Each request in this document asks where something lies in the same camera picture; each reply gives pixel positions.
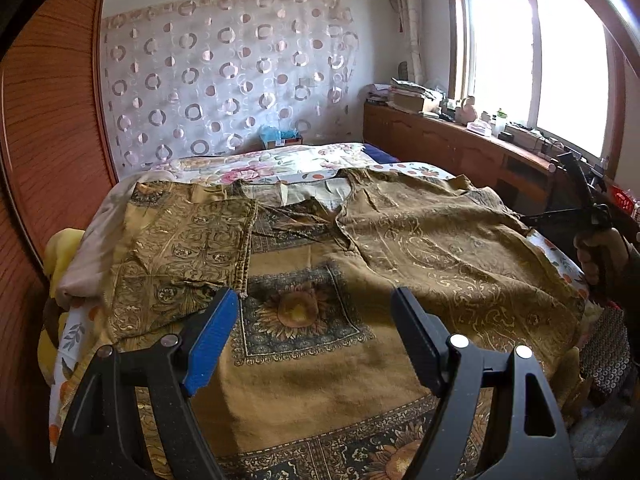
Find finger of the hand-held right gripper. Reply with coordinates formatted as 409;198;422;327
522;207;596;225
547;152;608;208

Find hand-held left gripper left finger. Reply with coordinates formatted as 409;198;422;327
52;287;240;480

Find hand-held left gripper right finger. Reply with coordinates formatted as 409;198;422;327
390;286;581;480

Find golden brown patterned shirt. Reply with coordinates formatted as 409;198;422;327
57;167;587;480

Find person's right hand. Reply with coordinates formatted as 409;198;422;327
572;227;630;287

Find red basket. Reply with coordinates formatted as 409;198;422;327
611;186;640;219

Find window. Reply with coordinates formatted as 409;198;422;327
446;0;627;162

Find dark dotted cloth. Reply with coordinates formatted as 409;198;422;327
579;305;634;402

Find wooden headboard cabinet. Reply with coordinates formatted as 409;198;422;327
362;102;640;243

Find orange print bedsheet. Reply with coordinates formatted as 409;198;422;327
47;160;592;461

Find beige folded cloth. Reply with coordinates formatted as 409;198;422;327
55;179;137;307

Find yellow cloth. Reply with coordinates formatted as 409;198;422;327
37;227;87;386

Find navy blanket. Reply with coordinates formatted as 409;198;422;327
362;143;401;165

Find floral quilt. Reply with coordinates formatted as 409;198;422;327
149;142;382;187

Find stack of papers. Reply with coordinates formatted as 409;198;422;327
367;77;446;114

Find lace window curtain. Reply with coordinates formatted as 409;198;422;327
392;0;427;85

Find circle patterned sheer curtain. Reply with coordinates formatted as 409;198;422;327
100;0;362;171

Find wooden headboard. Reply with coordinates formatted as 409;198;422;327
0;0;120;480

